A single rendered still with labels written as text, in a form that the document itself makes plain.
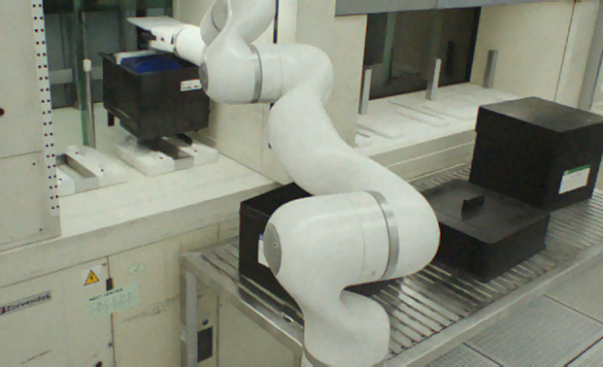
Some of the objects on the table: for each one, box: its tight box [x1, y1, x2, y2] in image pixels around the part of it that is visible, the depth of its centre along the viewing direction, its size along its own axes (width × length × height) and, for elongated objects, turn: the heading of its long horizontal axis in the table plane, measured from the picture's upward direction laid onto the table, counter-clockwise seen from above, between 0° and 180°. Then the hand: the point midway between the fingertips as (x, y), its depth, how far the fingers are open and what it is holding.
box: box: [468, 96, 603, 212], centre depth 200 cm, size 29×29×25 cm
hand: (158, 31), depth 171 cm, fingers open, 4 cm apart
